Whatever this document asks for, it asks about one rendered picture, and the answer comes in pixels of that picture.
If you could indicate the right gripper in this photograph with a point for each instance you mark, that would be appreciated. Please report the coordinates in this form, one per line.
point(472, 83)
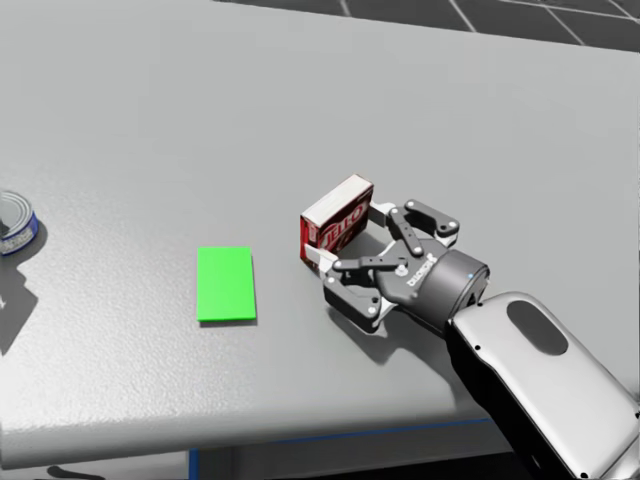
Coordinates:
point(434, 282)

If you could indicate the red and white carton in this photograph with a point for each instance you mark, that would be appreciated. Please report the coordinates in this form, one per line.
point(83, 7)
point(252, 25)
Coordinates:
point(336, 220)

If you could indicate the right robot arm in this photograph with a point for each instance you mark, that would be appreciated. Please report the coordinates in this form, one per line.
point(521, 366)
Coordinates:
point(535, 380)

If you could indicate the green pad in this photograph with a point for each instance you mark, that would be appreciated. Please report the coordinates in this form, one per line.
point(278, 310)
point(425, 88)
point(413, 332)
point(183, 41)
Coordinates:
point(226, 284)

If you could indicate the blue flat can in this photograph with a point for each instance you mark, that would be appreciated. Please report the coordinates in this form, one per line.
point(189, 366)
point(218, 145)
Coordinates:
point(17, 227)

